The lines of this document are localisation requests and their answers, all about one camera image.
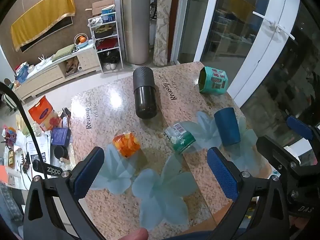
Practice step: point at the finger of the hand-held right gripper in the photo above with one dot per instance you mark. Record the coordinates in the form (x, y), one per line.
(298, 128)
(275, 147)

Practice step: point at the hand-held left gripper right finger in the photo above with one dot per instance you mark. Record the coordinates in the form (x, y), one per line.
(222, 177)

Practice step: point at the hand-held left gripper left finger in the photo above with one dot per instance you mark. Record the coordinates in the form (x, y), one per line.
(89, 173)

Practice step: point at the blue cup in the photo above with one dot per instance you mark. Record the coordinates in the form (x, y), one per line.
(226, 126)

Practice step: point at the person's left hand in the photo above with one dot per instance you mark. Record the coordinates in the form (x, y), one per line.
(136, 235)

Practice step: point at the black round jar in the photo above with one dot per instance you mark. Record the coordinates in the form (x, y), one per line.
(61, 152)

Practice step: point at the black lighter box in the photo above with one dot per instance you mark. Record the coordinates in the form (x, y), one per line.
(47, 171)

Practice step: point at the orange snack packet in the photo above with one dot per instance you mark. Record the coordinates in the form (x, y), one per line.
(126, 143)

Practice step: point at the dark blue box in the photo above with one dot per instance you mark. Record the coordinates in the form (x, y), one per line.
(60, 136)

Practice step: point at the green white snack packet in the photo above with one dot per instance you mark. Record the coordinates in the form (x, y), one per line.
(178, 137)

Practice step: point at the white printed paper sheet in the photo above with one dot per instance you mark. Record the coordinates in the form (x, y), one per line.
(37, 145)

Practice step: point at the orange shopping bag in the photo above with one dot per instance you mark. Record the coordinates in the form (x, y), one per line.
(43, 113)

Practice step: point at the green tea box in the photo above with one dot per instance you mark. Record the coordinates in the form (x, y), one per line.
(212, 80)

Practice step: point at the black tumbler bottle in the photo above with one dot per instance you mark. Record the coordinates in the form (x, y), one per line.
(143, 92)

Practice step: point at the white low cabinet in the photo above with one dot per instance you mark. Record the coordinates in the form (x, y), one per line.
(57, 72)

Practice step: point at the pair of white shoes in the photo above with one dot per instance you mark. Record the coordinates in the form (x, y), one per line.
(110, 66)

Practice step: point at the green cushion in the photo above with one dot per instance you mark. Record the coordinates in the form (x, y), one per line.
(63, 51)

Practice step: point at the white shelf rack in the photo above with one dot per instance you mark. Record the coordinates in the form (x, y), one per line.
(106, 45)

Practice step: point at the bowl of oranges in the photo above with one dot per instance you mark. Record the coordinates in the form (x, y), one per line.
(81, 40)

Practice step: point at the silver standing air conditioner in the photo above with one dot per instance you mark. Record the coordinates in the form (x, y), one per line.
(136, 22)

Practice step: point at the blue white pack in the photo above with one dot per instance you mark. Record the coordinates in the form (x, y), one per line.
(108, 15)

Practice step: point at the yellow fringed cloth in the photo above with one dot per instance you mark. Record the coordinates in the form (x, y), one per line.
(42, 17)

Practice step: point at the patterned beige curtain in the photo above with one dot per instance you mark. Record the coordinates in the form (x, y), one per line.
(162, 22)

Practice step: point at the cardboard box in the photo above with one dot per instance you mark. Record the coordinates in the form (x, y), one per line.
(102, 5)

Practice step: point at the black wall television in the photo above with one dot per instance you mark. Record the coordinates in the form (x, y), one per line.
(47, 35)

